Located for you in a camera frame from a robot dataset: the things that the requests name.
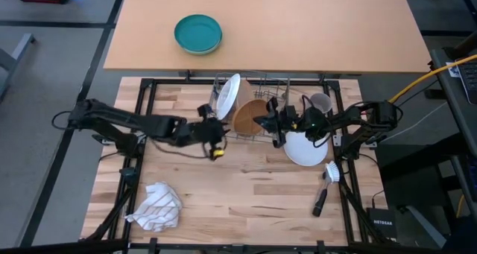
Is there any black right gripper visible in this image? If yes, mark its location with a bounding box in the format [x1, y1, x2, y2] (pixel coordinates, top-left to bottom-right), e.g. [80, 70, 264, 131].
[253, 96, 300, 150]

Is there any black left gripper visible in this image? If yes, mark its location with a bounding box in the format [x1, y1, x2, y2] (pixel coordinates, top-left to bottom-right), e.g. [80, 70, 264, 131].
[181, 104, 230, 161]

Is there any translucent white plate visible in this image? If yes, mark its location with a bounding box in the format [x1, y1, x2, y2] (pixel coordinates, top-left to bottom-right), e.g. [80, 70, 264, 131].
[215, 73, 241, 121]

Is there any grey wire dish rack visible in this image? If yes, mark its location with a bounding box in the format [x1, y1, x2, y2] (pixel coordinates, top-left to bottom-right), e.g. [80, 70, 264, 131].
[207, 72, 300, 144]

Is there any grey plastic mug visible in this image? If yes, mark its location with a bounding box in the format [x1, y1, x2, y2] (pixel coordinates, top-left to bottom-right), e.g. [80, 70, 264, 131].
[308, 92, 334, 116]

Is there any opaque white plate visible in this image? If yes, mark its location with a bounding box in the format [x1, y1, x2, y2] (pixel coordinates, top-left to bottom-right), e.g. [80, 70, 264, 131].
[283, 130, 330, 168]

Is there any light wooden desk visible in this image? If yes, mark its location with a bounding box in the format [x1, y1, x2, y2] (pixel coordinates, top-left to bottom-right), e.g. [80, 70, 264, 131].
[103, 0, 433, 74]

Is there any teal plate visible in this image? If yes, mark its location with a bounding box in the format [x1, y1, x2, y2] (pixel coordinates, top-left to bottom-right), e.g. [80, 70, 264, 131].
[174, 13, 224, 56]

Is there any white striped cloth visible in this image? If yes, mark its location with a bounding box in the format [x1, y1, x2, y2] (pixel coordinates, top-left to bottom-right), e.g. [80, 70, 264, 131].
[124, 182, 184, 234]

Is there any dark side desk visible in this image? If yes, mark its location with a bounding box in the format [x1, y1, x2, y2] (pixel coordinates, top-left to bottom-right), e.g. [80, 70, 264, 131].
[431, 47, 477, 222]

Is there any white paper label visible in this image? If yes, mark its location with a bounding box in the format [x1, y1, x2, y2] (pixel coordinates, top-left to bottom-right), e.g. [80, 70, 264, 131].
[445, 61, 461, 78]

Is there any black keyboard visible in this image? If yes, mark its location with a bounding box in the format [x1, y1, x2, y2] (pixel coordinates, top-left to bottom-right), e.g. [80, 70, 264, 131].
[456, 58, 477, 106]

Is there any grey bench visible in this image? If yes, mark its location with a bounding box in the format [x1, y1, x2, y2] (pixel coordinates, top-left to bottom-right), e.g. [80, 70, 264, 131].
[0, 32, 37, 103]

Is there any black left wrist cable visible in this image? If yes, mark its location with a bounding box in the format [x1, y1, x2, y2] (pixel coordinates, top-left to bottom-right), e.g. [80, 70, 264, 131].
[150, 138, 210, 161]

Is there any black rig frame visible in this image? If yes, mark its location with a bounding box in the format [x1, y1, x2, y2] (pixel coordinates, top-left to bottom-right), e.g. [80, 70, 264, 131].
[79, 76, 397, 254]

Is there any dish brush with black handle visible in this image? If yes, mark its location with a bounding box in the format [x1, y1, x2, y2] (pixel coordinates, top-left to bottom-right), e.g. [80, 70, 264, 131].
[312, 161, 342, 218]

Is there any black network switch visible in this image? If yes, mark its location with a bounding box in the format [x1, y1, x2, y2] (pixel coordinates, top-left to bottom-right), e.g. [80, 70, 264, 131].
[366, 206, 398, 242]

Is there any yellow cable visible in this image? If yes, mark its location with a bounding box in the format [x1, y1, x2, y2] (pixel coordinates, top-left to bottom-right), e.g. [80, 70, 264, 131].
[387, 53, 477, 104]

